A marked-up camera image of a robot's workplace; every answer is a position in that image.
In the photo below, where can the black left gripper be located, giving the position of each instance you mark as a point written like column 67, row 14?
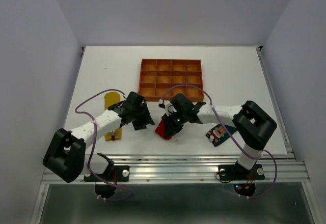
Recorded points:
column 146, row 118

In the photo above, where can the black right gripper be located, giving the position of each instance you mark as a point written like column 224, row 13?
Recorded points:
column 170, row 129

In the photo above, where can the red sock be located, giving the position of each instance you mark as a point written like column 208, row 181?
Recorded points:
column 163, row 131

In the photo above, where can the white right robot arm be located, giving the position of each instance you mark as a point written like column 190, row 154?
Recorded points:
column 253, row 124

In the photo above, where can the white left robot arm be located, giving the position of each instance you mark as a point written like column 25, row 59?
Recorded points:
column 66, row 154

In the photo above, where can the orange compartment tray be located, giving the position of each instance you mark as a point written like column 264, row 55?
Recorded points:
column 169, row 77

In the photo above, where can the dark green sock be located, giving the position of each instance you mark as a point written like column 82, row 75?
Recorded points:
column 217, row 135

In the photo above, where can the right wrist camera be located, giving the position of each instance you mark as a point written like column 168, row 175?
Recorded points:
column 167, row 106

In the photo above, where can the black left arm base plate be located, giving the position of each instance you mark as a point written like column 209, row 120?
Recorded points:
column 119, row 173

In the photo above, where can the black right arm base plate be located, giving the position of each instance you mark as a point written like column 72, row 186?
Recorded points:
column 235, row 172

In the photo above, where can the aluminium mounting rail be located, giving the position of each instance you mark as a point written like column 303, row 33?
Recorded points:
column 182, row 169

